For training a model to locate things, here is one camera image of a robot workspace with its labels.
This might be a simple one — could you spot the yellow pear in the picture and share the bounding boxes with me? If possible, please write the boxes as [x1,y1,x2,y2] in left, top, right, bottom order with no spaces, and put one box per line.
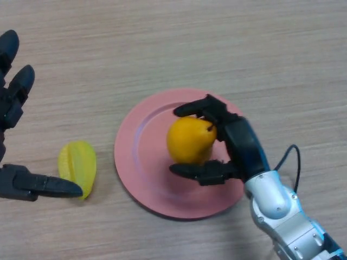
[166,115,217,166]

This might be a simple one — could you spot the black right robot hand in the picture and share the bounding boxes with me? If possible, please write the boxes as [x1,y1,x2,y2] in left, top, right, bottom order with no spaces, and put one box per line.
[169,94,271,186]

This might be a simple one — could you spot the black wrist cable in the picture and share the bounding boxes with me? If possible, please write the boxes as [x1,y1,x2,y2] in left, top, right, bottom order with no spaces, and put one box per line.
[273,144,301,194]

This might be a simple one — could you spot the pink round plate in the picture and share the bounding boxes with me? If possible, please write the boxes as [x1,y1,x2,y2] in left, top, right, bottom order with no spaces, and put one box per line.
[113,88,248,220]

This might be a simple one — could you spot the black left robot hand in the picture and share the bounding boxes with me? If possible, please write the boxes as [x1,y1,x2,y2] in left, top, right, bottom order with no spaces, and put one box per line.
[0,29,83,202]

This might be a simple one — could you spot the yellow starfruit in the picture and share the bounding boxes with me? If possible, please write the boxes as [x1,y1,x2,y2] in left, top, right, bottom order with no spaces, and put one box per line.
[57,140,98,200]

